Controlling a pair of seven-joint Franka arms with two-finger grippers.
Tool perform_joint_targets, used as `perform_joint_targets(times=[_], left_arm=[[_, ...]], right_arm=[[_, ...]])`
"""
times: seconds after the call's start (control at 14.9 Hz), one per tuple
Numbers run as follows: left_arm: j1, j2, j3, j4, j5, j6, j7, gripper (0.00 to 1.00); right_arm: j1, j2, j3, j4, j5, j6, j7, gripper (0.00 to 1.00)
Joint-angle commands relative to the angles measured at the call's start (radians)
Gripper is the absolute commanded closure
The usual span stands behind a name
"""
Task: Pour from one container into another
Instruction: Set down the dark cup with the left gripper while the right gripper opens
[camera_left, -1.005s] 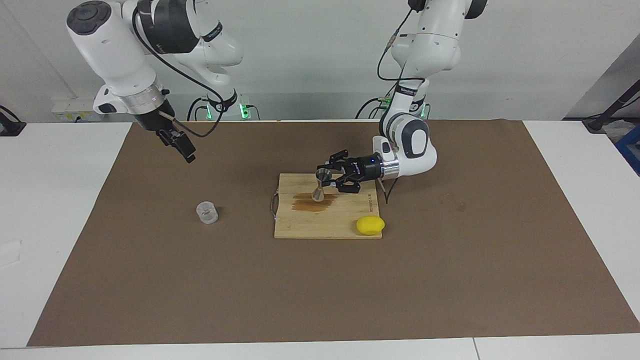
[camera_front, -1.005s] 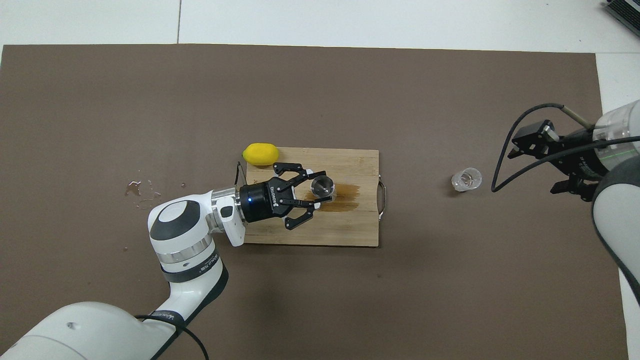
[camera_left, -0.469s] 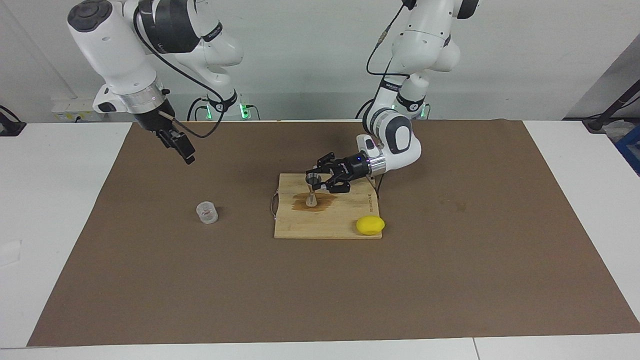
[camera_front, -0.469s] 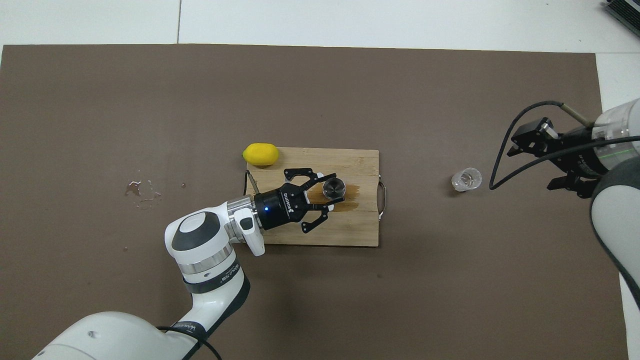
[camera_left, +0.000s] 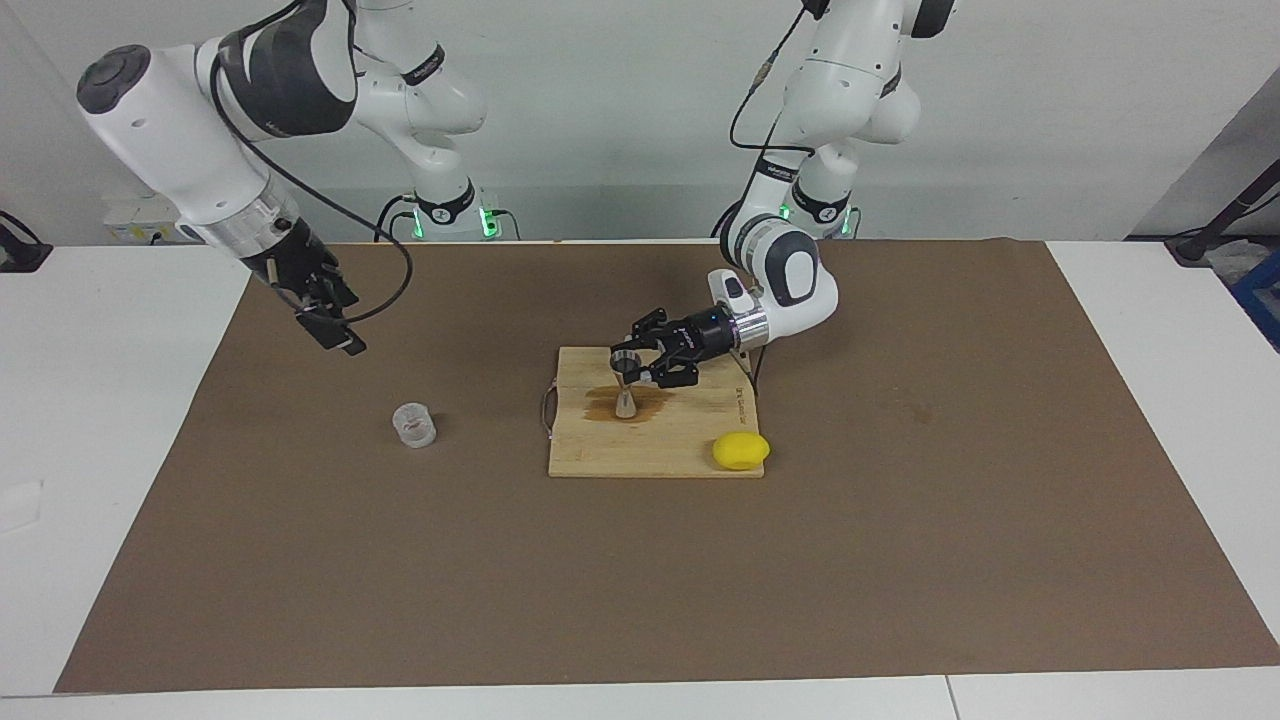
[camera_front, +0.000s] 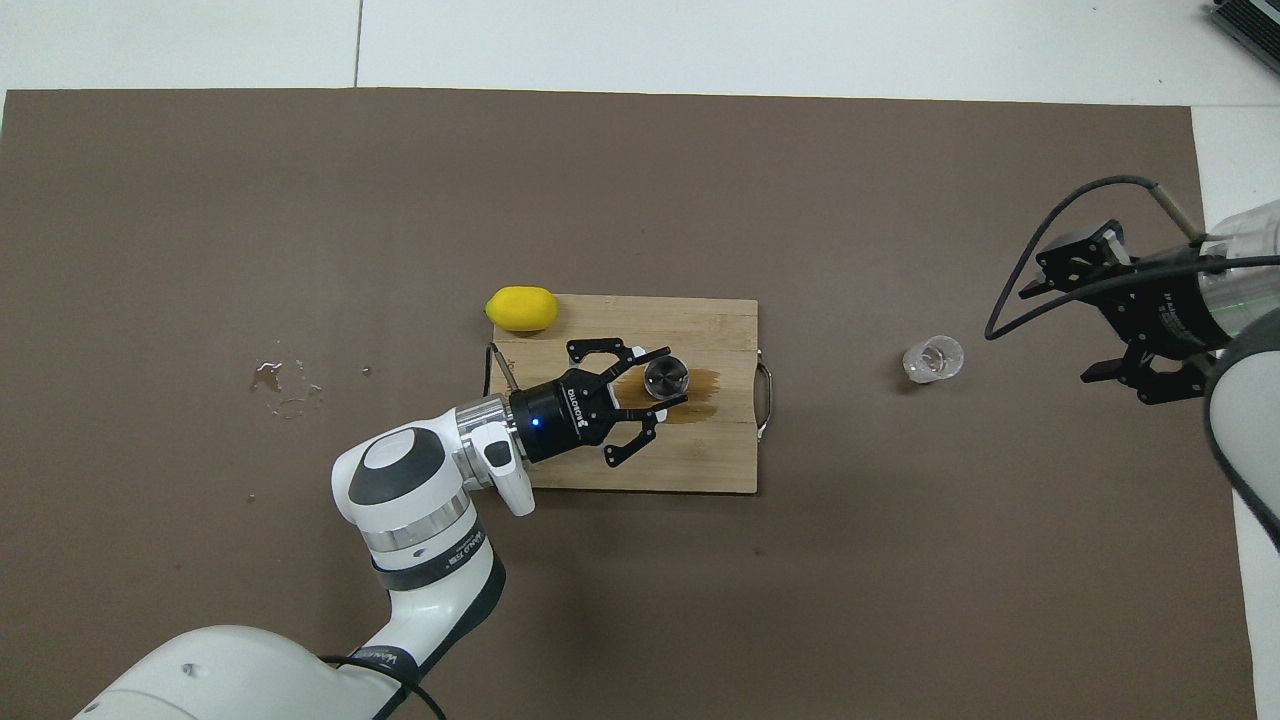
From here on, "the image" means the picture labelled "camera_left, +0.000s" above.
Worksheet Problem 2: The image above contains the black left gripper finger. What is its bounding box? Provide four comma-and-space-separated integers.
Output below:
640, 350, 702, 390
610, 307, 674, 354

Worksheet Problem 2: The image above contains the metal jigger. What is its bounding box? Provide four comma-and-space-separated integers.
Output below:
609, 347, 650, 420

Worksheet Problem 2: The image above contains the wooden cutting board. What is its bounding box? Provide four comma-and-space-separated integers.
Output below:
540, 347, 766, 479

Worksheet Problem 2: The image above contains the yellow lemon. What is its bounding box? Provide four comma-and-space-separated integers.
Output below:
712, 431, 772, 472

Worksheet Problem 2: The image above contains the brown table mat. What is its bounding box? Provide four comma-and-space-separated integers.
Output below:
55, 238, 1280, 694

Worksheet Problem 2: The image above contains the black clamp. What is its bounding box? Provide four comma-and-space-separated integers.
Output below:
0, 210, 54, 274

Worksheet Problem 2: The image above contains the white tape patch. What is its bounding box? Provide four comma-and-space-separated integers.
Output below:
0, 480, 46, 534

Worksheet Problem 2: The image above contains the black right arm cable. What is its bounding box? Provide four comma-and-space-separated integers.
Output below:
207, 0, 415, 327

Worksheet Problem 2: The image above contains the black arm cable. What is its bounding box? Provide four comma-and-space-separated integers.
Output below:
727, 0, 820, 394
207, 0, 415, 327

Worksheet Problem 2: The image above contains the black right base cable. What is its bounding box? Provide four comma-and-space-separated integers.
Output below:
374, 192, 522, 242

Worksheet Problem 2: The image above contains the white wall socket strip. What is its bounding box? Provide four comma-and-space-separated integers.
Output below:
100, 195, 214, 245

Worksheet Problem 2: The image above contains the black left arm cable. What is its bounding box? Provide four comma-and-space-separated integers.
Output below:
727, 0, 820, 394

